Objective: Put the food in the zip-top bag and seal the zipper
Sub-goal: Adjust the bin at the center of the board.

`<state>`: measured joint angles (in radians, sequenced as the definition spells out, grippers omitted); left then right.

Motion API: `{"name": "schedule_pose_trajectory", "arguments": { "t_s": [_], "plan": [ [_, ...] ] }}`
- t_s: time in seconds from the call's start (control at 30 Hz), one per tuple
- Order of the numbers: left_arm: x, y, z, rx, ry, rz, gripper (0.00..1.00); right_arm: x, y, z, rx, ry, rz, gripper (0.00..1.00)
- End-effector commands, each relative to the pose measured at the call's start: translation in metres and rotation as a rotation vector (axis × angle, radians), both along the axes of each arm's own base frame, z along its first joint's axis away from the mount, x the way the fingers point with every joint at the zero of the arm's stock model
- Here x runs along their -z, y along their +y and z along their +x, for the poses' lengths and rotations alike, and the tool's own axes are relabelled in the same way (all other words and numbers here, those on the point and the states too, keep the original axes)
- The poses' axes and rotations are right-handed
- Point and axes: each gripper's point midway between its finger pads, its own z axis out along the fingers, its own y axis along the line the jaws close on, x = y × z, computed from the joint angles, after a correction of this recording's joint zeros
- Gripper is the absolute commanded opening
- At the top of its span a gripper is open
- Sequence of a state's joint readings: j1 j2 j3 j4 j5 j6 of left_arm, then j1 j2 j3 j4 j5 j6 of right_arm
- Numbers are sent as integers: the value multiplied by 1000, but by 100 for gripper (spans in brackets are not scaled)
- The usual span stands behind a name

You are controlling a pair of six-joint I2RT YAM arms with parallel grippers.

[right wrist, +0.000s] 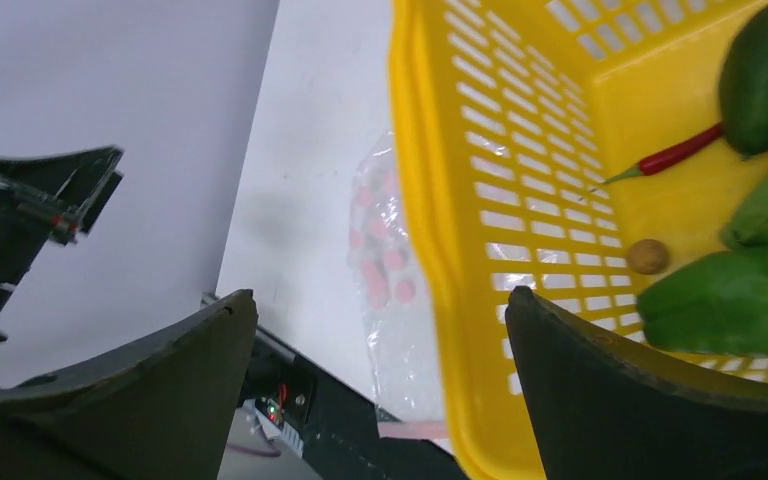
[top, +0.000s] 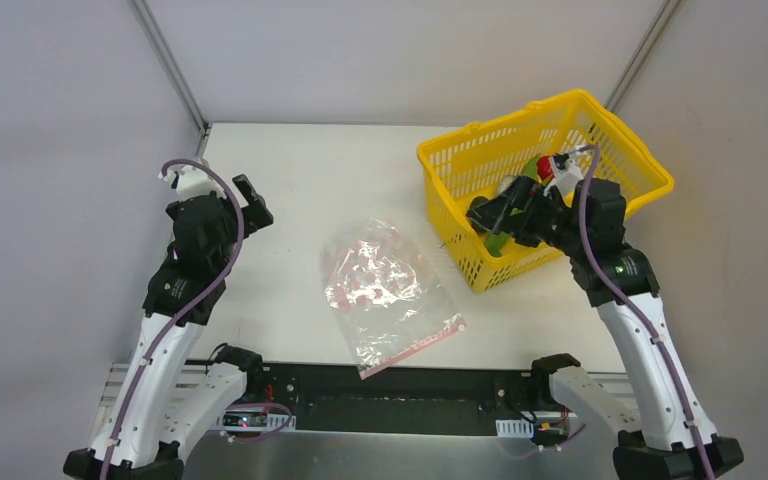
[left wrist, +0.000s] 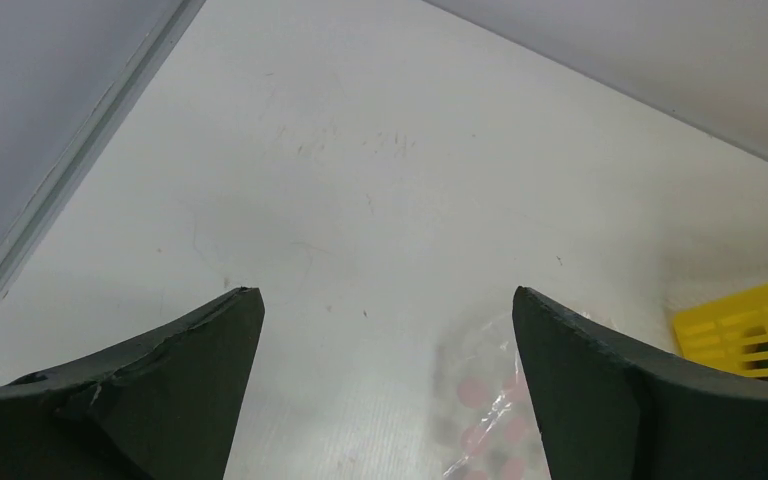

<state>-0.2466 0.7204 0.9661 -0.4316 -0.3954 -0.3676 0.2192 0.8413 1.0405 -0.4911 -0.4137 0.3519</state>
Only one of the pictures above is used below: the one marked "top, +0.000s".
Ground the green leaf vegetable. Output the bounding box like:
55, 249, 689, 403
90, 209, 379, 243
484, 154, 541, 257

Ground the clear pink-dotted zip bag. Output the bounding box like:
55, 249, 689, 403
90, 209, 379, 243
320, 218, 466, 380

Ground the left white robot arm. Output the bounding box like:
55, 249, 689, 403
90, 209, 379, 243
63, 170, 274, 479

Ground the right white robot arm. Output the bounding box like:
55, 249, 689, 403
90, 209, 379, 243
467, 176, 744, 479

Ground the white garlic bulb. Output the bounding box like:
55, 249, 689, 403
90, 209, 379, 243
496, 175, 518, 196

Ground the red tomato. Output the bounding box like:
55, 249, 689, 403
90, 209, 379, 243
536, 155, 555, 185

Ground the yellow plastic basket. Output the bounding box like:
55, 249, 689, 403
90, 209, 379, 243
416, 88, 675, 295

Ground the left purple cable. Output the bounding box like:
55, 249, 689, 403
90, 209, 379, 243
97, 157, 246, 480

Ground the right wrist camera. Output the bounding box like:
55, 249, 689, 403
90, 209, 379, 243
549, 145, 591, 196

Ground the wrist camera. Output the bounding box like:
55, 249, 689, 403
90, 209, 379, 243
549, 145, 591, 196
158, 165, 222, 201

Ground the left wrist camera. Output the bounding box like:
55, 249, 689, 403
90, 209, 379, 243
158, 165, 222, 201

